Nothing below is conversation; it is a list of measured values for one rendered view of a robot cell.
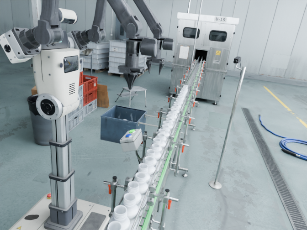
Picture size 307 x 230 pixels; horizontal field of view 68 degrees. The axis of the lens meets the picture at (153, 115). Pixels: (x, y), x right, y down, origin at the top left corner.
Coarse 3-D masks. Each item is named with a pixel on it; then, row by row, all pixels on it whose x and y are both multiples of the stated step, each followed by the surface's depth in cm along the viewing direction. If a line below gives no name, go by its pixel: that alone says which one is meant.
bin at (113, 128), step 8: (112, 112) 208; (120, 112) 214; (128, 112) 212; (136, 112) 210; (144, 112) 208; (104, 120) 186; (112, 120) 184; (120, 120) 182; (128, 120) 215; (136, 120) 213; (144, 120) 206; (104, 128) 188; (112, 128) 186; (120, 128) 184; (128, 128) 183; (136, 128) 181; (144, 128) 212; (104, 136) 191; (112, 136) 189; (120, 136) 187
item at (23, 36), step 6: (12, 30) 97; (18, 30) 99; (24, 30) 98; (30, 30) 96; (18, 36) 97; (24, 36) 96; (30, 36) 96; (18, 42) 98; (24, 42) 97; (30, 42) 98; (36, 42) 99; (24, 48) 98; (30, 48) 100; (36, 48) 105; (30, 54) 101
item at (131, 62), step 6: (126, 54) 92; (132, 54) 91; (138, 54) 93; (126, 60) 93; (132, 60) 92; (138, 60) 94; (120, 66) 93; (126, 66) 94; (132, 66) 93; (138, 66) 98
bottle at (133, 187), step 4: (128, 184) 74; (132, 184) 77; (136, 184) 76; (128, 188) 74; (132, 188) 73; (136, 188) 74; (128, 192) 74; (132, 192) 74; (136, 192) 74; (136, 196) 75; (140, 196) 76; (136, 200) 74; (140, 200) 76
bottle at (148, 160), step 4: (148, 156) 92; (144, 160) 91; (148, 160) 93; (152, 160) 90; (148, 164) 90; (152, 164) 90; (148, 168) 90; (152, 168) 91; (148, 172) 90; (152, 172) 90; (152, 176) 91; (148, 192) 93
